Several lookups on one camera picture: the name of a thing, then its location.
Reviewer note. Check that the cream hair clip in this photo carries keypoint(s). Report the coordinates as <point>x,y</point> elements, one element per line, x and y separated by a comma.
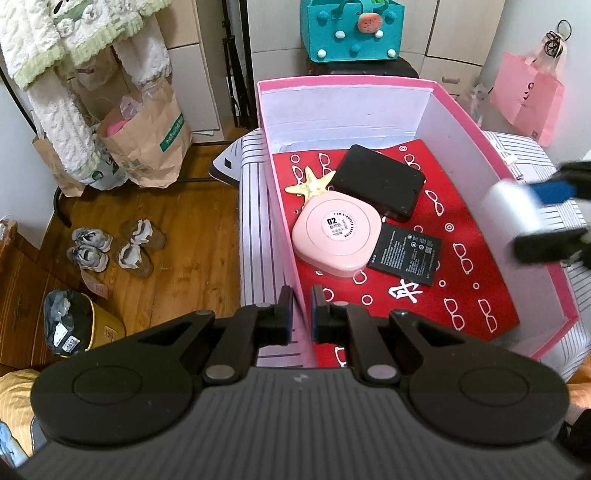
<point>504,154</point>

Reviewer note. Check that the white and green knit cardigan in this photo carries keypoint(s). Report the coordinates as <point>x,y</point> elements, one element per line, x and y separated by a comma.
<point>69,32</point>

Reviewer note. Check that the kraft paper bag green print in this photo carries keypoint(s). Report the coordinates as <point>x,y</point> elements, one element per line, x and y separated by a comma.
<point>147,138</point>

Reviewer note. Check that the blue-grey zip bag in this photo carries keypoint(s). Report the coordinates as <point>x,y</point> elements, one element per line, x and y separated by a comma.
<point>508,207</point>

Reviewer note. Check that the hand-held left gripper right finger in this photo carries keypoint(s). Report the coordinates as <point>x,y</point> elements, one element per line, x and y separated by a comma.
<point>316,316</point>

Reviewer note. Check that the plain kraft paper bag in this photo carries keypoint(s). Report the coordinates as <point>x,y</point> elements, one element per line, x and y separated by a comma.
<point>57,175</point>

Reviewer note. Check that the wooden nightstand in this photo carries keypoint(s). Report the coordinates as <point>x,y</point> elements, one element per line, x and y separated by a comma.
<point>23,300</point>

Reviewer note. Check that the pink tote bag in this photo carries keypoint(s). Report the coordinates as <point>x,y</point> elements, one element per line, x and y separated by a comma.
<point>526,97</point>

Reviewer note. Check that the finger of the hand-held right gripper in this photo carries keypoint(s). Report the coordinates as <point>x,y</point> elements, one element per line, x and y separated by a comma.
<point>554,191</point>
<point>549,247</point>

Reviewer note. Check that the pink rounded compact case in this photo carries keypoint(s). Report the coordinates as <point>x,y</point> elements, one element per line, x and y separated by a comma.
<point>332,235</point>

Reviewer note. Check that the white plastic bag green print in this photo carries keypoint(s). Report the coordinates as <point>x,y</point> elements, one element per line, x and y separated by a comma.
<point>104,173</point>

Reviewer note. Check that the black battery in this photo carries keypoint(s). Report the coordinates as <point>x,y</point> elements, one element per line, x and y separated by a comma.
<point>406,254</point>

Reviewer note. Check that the beige cabinet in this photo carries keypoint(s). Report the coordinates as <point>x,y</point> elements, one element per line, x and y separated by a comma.
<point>194,83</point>

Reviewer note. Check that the kraft paper bag red print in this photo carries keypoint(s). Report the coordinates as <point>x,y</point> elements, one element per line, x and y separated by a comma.
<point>97,74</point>

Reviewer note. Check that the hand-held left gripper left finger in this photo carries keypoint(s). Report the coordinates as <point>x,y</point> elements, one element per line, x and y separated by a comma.
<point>287,316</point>

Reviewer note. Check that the yellow starfish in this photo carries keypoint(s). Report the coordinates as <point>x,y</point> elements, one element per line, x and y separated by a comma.
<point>307,184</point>

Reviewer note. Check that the yellow trash bin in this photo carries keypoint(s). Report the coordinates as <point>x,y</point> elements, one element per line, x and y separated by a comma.
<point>78,323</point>

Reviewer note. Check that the grey sneaker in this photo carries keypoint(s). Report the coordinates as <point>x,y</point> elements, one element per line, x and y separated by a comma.
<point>87,257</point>
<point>92,239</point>

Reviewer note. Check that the yellow cloth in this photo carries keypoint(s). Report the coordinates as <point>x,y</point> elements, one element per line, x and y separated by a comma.
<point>18,401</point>

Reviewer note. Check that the black clothes rack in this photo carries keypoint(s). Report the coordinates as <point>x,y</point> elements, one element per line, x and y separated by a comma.
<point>233,92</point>

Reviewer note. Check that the pink cardboard box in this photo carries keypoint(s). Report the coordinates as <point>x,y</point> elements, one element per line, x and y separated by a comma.
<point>466,152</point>

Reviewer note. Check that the teal felt handbag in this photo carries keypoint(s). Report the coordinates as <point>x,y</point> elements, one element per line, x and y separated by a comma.
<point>346,32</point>

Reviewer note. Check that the red printed paper sheet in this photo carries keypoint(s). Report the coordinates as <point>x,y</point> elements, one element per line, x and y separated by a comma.
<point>461,286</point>

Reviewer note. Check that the black rectangular case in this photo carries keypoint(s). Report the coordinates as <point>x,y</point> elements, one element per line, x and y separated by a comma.
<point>378,182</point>

